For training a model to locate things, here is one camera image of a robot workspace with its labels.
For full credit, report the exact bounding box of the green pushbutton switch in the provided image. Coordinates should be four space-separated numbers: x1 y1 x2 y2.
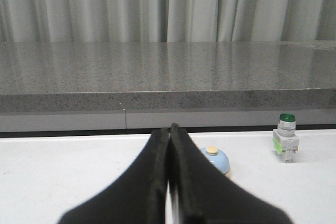
272 113 299 163

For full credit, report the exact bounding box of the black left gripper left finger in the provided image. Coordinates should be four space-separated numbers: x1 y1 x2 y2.
59 129 170 223

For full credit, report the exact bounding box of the grey curtain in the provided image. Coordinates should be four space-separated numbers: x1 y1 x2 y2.
1 0 335 42

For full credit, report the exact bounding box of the grey stone counter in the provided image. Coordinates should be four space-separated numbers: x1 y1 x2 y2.
1 41 335 132

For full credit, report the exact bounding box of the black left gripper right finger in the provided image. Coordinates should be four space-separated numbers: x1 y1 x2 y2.
169 123 292 223

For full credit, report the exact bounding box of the blue and cream call bell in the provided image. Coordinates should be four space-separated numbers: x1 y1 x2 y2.
200 146 231 178

